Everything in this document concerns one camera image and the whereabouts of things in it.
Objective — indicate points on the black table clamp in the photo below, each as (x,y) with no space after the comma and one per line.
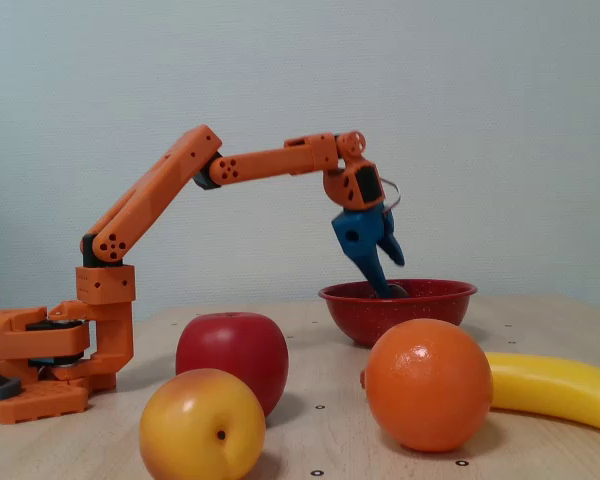
(2,387)

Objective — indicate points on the red apple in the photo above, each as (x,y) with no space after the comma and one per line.
(230,350)

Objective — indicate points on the orange grid base plate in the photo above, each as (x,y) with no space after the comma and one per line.
(40,402)

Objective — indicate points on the orange fruit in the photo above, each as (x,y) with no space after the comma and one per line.
(425,390)

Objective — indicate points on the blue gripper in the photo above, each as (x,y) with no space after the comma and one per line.
(358,234)

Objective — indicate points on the red speckled bowl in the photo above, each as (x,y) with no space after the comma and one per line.
(370,315)

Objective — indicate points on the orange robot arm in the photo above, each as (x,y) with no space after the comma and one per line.
(150,200)

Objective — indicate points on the yellow banana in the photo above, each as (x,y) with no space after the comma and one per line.
(555,385)

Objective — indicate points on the purple plum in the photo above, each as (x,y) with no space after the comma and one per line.
(400,291)

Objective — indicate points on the yellow orange peach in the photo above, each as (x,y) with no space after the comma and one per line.
(195,430)

